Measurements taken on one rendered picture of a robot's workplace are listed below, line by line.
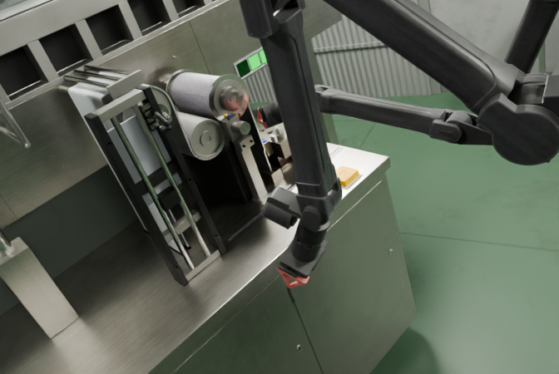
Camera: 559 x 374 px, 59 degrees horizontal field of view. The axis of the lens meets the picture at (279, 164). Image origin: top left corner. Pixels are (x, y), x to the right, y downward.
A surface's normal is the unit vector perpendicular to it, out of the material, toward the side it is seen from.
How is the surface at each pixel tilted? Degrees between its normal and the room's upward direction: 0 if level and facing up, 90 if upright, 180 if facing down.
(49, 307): 90
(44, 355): 0
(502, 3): 90
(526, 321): 0
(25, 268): 90
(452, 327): 0
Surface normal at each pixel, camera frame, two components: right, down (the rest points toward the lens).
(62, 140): 0.66, 0.20
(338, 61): -0.47, 0.57
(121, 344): -0.29, -0.82
